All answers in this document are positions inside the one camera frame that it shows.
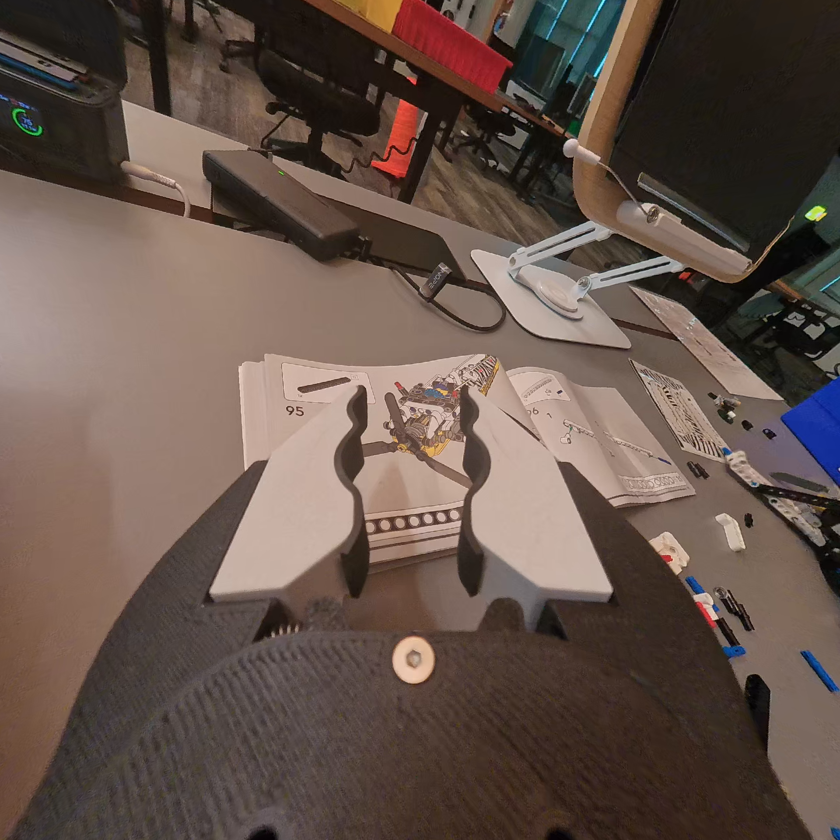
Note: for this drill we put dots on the white printed paper sheet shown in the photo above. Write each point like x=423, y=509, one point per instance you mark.
x=709, y=341

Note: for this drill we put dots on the wooden desk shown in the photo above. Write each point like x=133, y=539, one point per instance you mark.
x=433, y=65

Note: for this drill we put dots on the yellow box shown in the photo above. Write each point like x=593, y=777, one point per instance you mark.
x=374, y=12

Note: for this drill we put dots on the red fabric box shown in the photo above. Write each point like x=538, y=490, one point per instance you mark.
x=453, y=43

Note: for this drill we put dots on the black office chair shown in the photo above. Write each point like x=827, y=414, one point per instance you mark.
x=485, y=131
x=315, y=98

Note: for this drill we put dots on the black lego pin assembly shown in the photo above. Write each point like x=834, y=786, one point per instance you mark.
x=735, y=607

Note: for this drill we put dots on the lego plane model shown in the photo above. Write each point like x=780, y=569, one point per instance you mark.
x=787, y=495

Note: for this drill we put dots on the black power adapter brick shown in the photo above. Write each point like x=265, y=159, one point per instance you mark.
x=275, y=197

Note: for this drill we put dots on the small grey lego piece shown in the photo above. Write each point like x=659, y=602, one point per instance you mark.
x=725, y=403

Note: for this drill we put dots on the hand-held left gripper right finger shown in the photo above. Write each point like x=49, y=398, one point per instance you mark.
x=538, y=525

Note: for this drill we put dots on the white lego connector piece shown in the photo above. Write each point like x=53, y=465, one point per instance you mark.
x=730, y=530

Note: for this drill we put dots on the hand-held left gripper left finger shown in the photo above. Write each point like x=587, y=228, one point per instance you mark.
x=289, y=512

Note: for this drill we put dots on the white tablet stand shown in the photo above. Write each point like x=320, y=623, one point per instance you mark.
x=558, y=315

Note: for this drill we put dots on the black power station with display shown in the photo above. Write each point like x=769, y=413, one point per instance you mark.
x=59, y=131

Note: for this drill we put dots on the blue plastic bin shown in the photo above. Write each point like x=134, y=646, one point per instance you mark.
x=817, y=426

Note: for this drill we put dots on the tablet in pale case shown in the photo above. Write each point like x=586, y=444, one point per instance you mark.
x=722, y=98

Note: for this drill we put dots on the black white sticker sheet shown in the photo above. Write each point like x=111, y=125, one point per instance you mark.
x=676, y=407

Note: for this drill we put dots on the long blue lego axle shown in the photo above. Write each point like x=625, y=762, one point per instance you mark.
x=819, y=670

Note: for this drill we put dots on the green indicator light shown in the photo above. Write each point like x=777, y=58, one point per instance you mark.
x=816, y=213

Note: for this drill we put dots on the open lego instruction booklet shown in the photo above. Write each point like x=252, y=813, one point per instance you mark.
x=590, y=433

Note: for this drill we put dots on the pair of black lego pins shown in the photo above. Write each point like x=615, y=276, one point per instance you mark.
x=697, y=468

